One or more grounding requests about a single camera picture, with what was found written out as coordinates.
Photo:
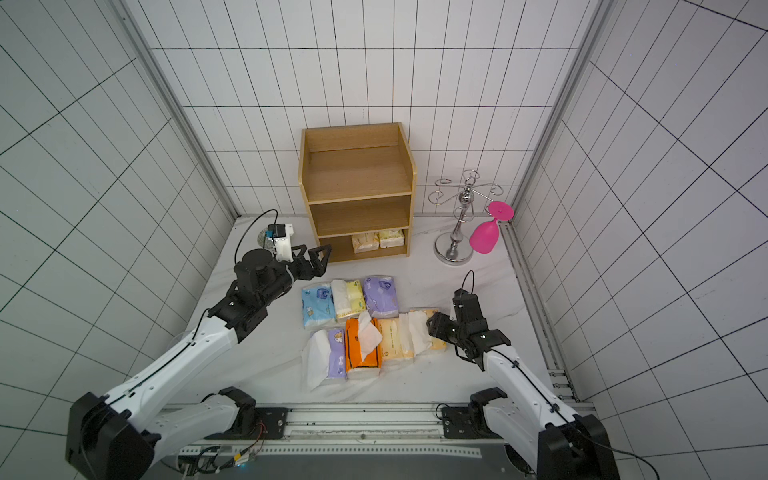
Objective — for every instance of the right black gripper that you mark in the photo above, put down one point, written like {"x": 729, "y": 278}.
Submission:
{"x": 450, "y": 327}

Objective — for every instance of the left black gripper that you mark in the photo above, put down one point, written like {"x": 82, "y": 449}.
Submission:
{"x": 318, "y": 268}

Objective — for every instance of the blue tissue pack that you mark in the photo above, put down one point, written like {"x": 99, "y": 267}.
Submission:
{"x": 318, "y": 307}

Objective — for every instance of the beige tissue pack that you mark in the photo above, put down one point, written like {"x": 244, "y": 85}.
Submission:
{"x": 396, "y": 345}

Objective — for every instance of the white green tissue pack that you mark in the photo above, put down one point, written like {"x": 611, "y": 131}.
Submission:
{"x": 348, "y": 299}

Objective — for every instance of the orange tissue box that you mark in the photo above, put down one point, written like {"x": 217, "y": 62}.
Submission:
{"x": 363, "y": 357}

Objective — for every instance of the purple white tissue pack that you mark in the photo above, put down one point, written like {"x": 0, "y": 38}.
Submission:
{"x": 323, "y": 359}

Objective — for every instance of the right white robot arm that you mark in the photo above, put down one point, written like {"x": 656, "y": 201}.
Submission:
{"x": 512, "y": 378}

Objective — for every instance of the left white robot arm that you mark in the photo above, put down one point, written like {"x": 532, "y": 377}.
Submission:
{"x": 123, "y": 433}

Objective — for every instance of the wooden three-tier shelf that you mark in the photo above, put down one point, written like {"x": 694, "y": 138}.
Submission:
{"x": 357, "y": 180}

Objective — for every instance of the chrome glass holder stand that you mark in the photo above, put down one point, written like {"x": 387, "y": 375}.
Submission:
{"x": 453, "y": 248}

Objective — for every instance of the pink plastic wine glass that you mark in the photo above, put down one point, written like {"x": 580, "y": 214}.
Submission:
{"x": 486, "y": 235}

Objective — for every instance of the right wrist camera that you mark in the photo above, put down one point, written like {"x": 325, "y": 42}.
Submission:
{"x": 461, "y": 297}

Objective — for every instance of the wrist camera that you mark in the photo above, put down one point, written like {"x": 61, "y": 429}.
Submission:
{"x": 278, "y": 240}
{"x": 461, "y": 297}

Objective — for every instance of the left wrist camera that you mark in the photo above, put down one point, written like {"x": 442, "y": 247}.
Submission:
{"x": 278, "y": 240}

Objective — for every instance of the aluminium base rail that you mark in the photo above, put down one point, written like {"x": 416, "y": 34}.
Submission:
{"x": 384, "y": 429}

